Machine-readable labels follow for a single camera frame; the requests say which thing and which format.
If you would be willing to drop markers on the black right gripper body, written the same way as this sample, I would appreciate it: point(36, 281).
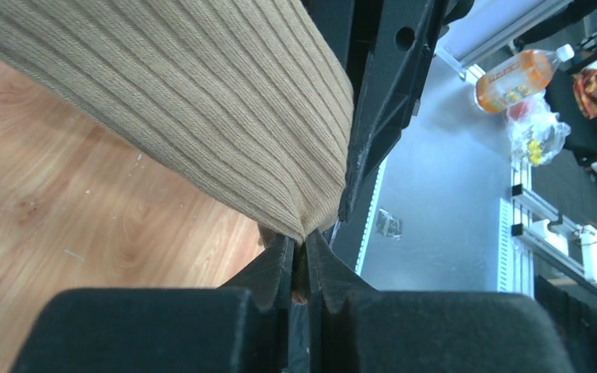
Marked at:
point(386, 48)

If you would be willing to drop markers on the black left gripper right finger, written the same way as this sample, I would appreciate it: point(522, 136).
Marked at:
point(356, 328)

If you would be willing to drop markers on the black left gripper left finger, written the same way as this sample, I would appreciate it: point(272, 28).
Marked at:
point(241, 326)

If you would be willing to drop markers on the tan sock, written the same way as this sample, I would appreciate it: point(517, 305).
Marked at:
point(244, 99)

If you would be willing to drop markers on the clear plastic bag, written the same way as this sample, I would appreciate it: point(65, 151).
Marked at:
point(535, 132)

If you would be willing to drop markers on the orange drink bottle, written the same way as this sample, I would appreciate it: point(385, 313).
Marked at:
point(521, 76)

